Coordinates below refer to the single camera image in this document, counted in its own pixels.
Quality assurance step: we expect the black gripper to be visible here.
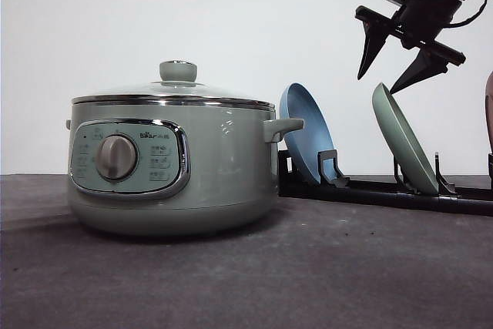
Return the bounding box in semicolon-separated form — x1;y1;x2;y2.
354;0;466;94

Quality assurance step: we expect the blue plate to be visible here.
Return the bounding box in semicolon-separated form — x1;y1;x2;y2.
280;82;335;183

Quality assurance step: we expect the green plate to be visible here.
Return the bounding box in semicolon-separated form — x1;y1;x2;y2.
372;82;438;196

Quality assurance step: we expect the grey table mat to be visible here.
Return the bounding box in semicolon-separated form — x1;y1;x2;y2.
0;174;493;329

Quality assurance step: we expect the black plate rack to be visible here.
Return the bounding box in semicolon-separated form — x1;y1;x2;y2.
278;149;493;217

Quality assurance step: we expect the pink plate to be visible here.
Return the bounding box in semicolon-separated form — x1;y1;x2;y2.
485;70;493;153

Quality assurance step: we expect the glass steamer lid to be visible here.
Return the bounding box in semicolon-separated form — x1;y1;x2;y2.
72;59;275;111

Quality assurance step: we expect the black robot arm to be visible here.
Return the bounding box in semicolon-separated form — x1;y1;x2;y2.
356;0;466;95

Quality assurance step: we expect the green electric steamer pot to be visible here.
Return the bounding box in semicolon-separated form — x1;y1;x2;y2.
65;94;304;236

